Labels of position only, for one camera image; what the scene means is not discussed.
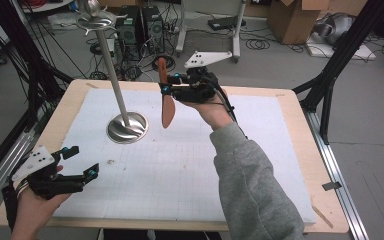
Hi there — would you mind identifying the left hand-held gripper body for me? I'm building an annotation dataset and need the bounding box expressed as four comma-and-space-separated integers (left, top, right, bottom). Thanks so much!
11, 145, 85, 201

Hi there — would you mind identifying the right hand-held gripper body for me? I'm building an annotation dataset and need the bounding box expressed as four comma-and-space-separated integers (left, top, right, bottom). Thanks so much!
171, 50, 233, 104

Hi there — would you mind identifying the wooden rice spatula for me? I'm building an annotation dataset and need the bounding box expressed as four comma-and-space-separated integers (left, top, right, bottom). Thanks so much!
156, 57, 177, 130

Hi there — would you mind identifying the person's right hand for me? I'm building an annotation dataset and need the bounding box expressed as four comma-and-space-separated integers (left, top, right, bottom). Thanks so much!
179, 87, 236, 132

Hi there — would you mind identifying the person's left hand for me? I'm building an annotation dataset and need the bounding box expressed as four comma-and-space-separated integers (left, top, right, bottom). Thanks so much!
9, 164, 73, 240

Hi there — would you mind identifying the black computer tower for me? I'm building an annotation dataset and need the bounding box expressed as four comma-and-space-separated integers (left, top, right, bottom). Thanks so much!
116, 5, 141, 46
142, 5, 165, 54

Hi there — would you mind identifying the metal stand with round base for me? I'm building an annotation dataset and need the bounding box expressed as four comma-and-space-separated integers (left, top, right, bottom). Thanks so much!
76, 0, 149, 145

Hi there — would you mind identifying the white-legged desk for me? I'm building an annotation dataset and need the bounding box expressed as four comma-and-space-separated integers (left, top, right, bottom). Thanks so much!
175, 0, 248, 64

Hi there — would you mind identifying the black flat device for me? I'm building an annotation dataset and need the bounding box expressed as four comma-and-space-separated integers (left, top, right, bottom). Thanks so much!
207, 15, 247, 31

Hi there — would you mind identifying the white gridded mat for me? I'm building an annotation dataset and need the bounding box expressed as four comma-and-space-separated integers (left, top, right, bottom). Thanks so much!
52, 88, 318, 224

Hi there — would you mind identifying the large open cardboard box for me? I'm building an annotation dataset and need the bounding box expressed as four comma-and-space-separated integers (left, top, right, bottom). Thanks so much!
267, 0, 329, 45

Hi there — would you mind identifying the grey tape piece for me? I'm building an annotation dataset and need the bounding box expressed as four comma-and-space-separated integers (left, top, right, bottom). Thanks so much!
322, 181, 343, 192

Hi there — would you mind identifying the white foam sheet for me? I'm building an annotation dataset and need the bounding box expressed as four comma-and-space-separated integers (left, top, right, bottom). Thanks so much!
305, 41, 377, 61

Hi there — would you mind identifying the aluminium rail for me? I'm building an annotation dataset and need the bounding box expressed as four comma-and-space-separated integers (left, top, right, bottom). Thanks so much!
0, 129, 36, 218
304, 109, 369, 240

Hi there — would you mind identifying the coiled black cable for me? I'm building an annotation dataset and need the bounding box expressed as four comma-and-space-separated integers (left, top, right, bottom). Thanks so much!
245, 38, 271, 50

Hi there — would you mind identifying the black frame post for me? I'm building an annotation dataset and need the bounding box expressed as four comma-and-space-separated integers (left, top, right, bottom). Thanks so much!
0, 0, 74, 134
292, 0, 384, 145

